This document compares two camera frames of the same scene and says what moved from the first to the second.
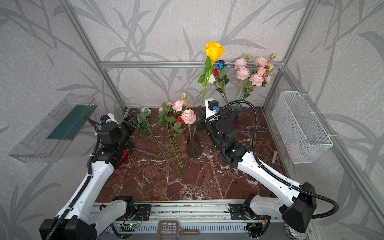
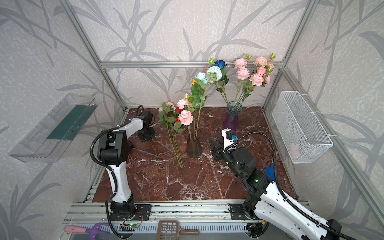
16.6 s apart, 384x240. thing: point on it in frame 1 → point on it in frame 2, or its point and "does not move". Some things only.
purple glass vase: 234,109 does not move
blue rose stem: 220,64 does not move
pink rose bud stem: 261,70 does not move
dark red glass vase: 193,148 does not move
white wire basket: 304,138 does not move
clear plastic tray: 47,141 does not move
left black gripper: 130,126 → 147,132
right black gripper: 202,122 → 218,149
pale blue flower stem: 143,126 → 213,74
